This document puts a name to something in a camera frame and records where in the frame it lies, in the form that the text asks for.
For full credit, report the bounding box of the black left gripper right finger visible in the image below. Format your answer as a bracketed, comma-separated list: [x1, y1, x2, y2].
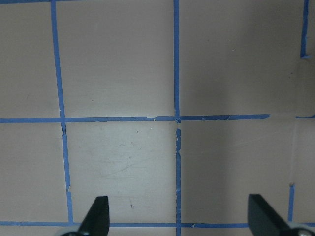
[248, 194, 295, 236]

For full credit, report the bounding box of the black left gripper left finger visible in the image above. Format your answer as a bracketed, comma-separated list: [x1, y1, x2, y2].
[78, 196, 110, 236]

